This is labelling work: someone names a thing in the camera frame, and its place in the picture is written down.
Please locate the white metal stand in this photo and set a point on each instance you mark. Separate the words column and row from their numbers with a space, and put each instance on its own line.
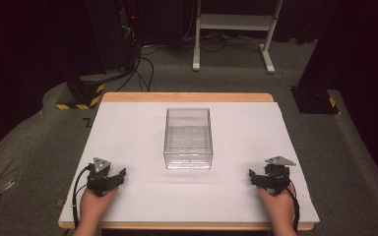
column 233, row 22

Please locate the white table mat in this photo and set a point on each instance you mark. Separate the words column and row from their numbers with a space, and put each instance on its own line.
column 144, row 147

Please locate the clear plastic box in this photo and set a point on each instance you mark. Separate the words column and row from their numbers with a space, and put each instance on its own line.
column 188, row 144

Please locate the wooden table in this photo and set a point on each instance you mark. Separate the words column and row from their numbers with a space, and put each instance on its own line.
column 187, row 97

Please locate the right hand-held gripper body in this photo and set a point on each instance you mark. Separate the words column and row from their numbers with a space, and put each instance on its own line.
column 277, row 178

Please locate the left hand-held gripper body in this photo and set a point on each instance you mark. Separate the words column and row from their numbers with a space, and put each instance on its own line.
column 99, row 178

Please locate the black stand with striped base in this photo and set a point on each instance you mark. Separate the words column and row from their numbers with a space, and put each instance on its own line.
column 85, row 93

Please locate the black stand with dark base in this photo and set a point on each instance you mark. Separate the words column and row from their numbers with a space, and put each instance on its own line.
column 315, row 100

